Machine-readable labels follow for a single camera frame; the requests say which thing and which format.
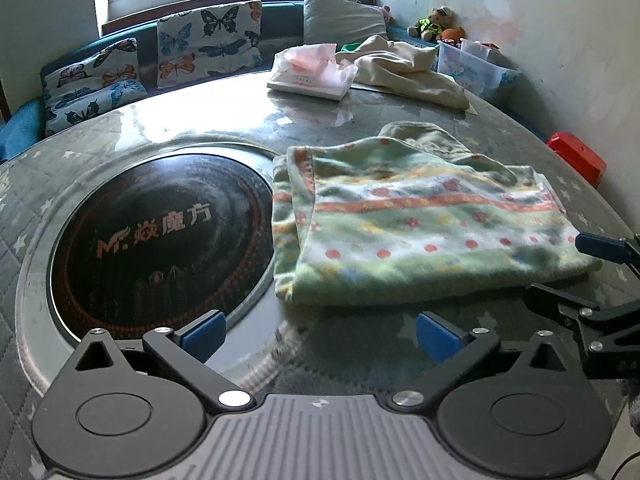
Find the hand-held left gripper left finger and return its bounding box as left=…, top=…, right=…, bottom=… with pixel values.
left=67, top=310, right=256, bottom=410

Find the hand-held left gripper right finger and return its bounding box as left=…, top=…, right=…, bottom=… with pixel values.
left=389, top=311, right=583, bottom=408

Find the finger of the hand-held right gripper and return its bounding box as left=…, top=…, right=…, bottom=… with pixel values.
left=524, top=282, right=640, bottom=381
left=575, top=232, right=640, bottom=281

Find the green patterned baby shirt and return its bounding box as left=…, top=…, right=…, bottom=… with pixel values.
left=271, top=121, right=603, bottom=307

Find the red plastic object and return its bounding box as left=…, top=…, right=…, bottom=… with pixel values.
left=547, top=131, right=607, bottom=186

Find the round black induction cooker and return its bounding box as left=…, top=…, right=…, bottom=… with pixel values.
left=15, top=141, right=321, bottom=396

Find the clear plastic storage box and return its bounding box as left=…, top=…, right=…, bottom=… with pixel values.
left=436, top=40, right=518, bottom=106

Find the grey quilted star table cover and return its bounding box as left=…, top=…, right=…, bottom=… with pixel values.
left=0, top=62, right=640, bottom=480

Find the small clear plastic container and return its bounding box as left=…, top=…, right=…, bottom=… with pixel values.
left=460, top=37, right=490, bottom=63

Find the cream garment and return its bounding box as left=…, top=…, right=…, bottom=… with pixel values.
left=335, top=35, right=471, bottom=110

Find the teddy bear in green vest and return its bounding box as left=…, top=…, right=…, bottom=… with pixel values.
left=407, top=6, right=453, bottom=43

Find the pink tissue pack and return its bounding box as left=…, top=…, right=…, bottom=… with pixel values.
left=266, top=42, right=360, bottom=103

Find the large butterfly print cushion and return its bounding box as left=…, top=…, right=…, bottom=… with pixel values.
left=157, top=0, right=263, bottom=91

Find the blue sofa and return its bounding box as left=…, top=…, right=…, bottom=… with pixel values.
left=0, top=0, right=521, bottom=161

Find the grey pillow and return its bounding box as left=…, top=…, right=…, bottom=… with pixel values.
left=302, top=0, right=388, bottom=46

